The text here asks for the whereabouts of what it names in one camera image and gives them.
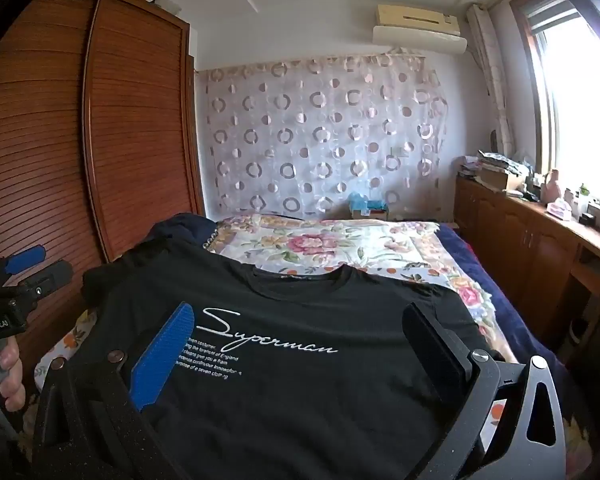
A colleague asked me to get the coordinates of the low wooden cabinet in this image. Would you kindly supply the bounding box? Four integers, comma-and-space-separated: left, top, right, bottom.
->
452, 175, 600, 356

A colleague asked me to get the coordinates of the cardboard box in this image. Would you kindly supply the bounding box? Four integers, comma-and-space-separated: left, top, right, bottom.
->
480, 166, 526, 193

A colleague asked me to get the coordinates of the navy blue blanket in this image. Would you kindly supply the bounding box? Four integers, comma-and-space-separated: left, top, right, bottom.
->
437, 222, 581, 411

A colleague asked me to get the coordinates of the window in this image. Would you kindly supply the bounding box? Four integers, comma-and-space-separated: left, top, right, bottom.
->
510, 0, 600, 201

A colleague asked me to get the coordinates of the pink tissue packet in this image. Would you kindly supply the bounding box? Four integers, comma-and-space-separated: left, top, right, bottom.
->
546, 199, 573, 221

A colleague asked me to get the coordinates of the pile of papers and bags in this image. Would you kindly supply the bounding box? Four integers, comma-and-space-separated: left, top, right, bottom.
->
457, 149, 533, 177

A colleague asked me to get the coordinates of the wooden slatted wardrobe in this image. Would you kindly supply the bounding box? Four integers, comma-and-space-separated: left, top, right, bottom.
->
0, 0, 206, 381

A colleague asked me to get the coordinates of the black printed t-shirt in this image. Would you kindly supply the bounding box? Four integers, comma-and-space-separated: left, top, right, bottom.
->
70, 237, 521, 480

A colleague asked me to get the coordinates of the floral blanket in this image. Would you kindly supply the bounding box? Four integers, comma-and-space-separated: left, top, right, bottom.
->
205, 212, 518, 361

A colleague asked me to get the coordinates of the person's left hand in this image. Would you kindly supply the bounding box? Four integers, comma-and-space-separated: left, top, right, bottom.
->
0, 345, 27, 413

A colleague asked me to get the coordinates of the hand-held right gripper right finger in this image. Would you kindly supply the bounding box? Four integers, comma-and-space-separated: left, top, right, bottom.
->
401, 301, 567, 480

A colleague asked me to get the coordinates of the pink bottle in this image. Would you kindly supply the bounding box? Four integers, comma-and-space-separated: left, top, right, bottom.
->
540, 170, 561, 206

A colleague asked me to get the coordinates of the wrapped air conditioner pipe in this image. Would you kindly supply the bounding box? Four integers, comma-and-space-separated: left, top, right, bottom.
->
467, 5, 513, 153

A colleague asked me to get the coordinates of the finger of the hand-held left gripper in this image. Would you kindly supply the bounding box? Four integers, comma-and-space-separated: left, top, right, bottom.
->
2, 244, 47, 274
26, 259, 75, 300

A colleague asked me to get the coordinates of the dark navy cloth bundle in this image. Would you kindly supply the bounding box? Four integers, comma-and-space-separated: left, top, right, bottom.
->
145, 212, 218, 256

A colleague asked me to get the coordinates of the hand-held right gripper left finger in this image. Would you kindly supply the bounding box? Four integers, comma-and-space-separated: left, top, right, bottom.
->
32, 301, 197, 480

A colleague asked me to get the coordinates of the orange flowered bed sheet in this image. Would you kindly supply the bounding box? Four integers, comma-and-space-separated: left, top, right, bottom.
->
32, 307, 101, 391

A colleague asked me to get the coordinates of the circle patterned sheer curtain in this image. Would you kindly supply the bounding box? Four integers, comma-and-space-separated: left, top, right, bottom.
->
196, 50, 456, 221

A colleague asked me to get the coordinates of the wall air conditioner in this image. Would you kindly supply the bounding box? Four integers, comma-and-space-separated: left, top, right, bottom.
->
371, 4, 468, 56

